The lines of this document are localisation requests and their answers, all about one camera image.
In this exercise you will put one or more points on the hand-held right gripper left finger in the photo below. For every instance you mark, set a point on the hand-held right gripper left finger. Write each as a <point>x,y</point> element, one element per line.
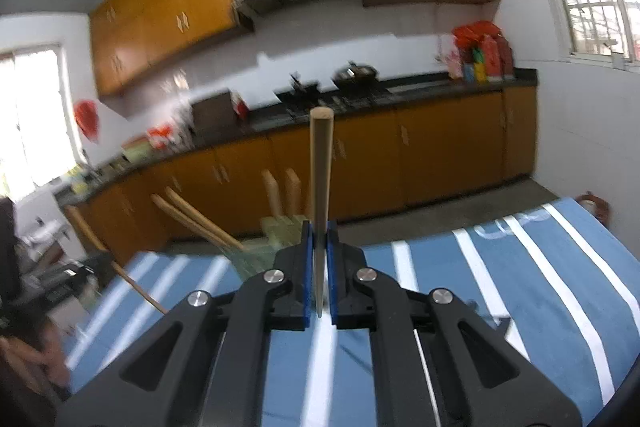
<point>305,277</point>

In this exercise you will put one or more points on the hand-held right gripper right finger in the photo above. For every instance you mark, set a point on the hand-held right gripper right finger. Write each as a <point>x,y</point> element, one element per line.
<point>334,277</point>

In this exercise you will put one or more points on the green perforated utensil holder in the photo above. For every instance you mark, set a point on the green perforated utensil holder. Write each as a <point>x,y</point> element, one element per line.
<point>260,252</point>

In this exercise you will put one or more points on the wooden chopstick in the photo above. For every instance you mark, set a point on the wooden chopstick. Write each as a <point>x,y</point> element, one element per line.
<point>200,214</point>
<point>320,167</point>
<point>293,192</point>
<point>190,221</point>
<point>140,289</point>
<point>271,194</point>

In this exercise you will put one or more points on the person's left hand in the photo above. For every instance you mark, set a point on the person's left hand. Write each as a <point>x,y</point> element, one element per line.
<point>35,362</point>

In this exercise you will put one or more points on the blue white striped tablecloth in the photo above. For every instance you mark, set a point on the blue white striped tablecloth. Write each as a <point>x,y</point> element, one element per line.
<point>450,297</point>

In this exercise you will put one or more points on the orange wooden base cabinets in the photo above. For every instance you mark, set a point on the orange wooden base cabinets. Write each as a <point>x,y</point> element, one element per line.
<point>440,157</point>

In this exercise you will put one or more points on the gas stove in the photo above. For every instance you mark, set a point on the gas stove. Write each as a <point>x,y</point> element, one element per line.
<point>330,99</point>

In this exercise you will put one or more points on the green basin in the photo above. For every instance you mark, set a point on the green basin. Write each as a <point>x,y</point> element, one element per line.
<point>136,148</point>

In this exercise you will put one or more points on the black wok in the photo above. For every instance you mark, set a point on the black wok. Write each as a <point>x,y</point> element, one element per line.
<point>297,92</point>

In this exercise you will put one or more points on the bright side window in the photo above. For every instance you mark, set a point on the bright side window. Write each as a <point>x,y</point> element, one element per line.
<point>35,117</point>

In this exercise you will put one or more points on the hanging red plastic bag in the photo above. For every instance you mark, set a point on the hanging red plastic bag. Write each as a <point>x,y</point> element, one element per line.
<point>86,119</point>

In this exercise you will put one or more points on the dark cutting board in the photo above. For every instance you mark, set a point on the dark cutting board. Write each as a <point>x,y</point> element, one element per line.
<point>212,112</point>

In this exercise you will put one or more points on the lidded wok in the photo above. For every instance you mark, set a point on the lidded wok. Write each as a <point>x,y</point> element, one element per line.
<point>355,77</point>

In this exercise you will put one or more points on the red and white plastic bags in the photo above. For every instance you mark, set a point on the red and white plastic bags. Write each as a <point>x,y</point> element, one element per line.
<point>161,136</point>

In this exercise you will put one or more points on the black kitchen countertop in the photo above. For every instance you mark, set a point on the black kitchen countertop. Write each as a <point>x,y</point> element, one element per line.
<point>425,89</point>

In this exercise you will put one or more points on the reddish round container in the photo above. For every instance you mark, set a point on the reddish round container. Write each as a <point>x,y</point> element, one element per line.
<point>592,207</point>

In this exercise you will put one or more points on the red packages pile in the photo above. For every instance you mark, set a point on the red packages pile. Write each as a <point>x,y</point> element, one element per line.
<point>480,52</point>

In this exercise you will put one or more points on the orange wooden wall cabinets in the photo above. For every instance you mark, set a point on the orange wooden wall cabinets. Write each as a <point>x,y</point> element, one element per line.
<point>165,7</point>

